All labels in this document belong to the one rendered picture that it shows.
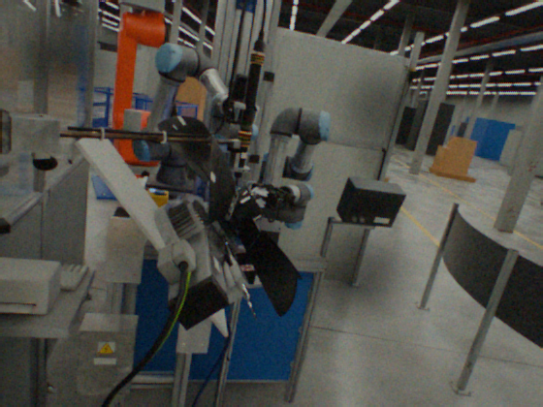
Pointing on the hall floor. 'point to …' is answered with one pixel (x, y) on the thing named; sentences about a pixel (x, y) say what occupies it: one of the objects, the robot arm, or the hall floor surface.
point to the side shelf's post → (38, 388)
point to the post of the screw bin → (226, 354)
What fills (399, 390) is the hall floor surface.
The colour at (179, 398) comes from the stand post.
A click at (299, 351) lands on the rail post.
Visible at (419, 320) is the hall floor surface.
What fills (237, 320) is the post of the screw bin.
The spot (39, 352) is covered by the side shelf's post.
